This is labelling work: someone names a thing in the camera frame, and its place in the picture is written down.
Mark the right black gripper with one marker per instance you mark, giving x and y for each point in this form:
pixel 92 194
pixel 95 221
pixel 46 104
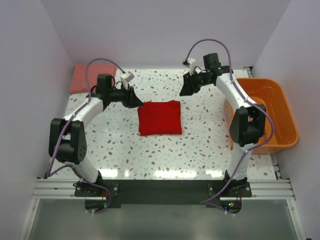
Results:
pixel 194 81

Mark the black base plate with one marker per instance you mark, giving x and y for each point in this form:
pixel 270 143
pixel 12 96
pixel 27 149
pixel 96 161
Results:
pixel 163 192

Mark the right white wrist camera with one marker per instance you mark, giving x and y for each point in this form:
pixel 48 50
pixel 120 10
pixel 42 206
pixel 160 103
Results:
pixel 191 64

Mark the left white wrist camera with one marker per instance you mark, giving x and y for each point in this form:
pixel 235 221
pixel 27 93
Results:
pixel 125 78

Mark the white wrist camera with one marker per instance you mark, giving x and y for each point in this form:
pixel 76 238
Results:
pixel 191 64
pixel 125 78

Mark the red t-shirt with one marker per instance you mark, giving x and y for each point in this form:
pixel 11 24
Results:
pixel 160 118

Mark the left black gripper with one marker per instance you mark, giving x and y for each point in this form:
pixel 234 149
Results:
pixel 130 96

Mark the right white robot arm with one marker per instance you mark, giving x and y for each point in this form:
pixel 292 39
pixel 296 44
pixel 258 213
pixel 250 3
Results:
pixel 248 123

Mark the orange plastic basket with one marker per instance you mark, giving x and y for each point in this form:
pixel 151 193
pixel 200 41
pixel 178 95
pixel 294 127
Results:
pixel 269 93

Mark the folded pink t-shirt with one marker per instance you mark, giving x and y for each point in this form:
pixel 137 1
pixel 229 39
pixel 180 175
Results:
pixel 78 82

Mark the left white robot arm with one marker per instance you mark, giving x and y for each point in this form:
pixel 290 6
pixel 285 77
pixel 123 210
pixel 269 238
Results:
pixel 67 137

